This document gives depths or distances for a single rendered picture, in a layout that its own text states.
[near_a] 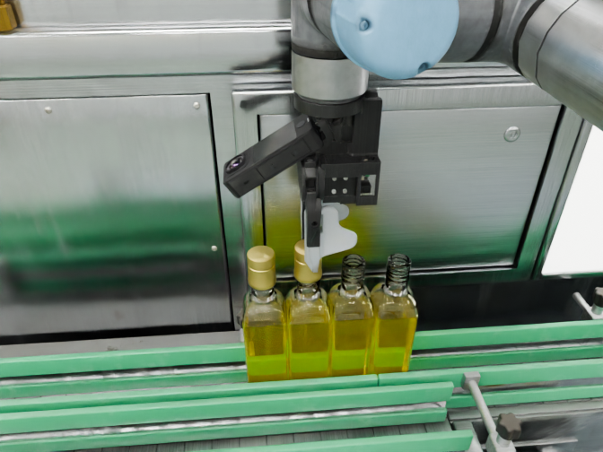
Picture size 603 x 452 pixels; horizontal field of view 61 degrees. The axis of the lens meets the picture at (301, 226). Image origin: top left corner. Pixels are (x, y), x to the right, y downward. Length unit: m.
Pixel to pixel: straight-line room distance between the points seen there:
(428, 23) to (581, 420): 0.70
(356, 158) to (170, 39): 0.26
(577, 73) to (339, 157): 0.25
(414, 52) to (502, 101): 0.37
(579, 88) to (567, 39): 0.03
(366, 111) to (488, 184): 0.32
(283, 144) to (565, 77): 0.26
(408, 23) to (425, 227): 0.48
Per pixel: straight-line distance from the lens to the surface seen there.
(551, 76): 0.39
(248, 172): 0.53
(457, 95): 0.70
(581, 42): 0.37
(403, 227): 0.78
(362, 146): 0.53
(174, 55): 0.65
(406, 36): 0.36
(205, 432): 0.77
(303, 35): 0.48
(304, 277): 0.62
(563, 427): 0.93
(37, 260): 0.89
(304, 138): 0.51
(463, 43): 0.41
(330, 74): 0.48
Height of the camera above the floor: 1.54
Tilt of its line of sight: 35 degrees down
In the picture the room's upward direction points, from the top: straight up
